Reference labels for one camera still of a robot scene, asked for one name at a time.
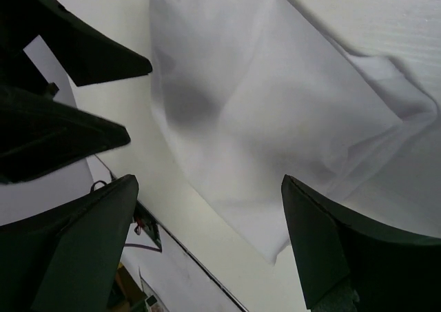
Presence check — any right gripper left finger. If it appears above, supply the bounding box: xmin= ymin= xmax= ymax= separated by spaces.
xmin=1 ymin=175 xmax=139 ymax=311

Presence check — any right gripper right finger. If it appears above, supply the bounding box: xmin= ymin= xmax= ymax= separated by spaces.
xmin=281 ymin=176 xmax=440 ymax=311

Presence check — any white t shirt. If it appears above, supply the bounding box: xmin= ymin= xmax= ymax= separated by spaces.
xmin=149 ymin=0 xmax=438 ymax=263

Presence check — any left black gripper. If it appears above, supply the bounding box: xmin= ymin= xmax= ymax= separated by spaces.
xmin=1 ymin=0 xmax=152 ymax=183

